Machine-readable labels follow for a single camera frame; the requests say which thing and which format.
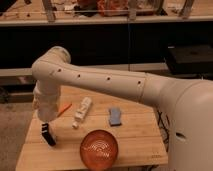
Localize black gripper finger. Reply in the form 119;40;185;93
41;123;56;146

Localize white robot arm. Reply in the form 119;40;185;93
32;46;213;171

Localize orange ribbed ceramic cup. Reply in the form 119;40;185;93
80;130;119;171

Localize blue eraser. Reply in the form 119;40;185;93
109;107;121;126

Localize wooden table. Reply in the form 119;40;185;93
16;86;168;171

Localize orange marker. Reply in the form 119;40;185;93
58;103;72;117

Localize white plastic bottle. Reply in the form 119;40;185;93
72;97;92;129

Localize long workbench shelf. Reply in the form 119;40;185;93
0;0;213;27

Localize orange clutter on shelf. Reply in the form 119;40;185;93
97;0;128;16

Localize black box on right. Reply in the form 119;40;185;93
165;45;213;74

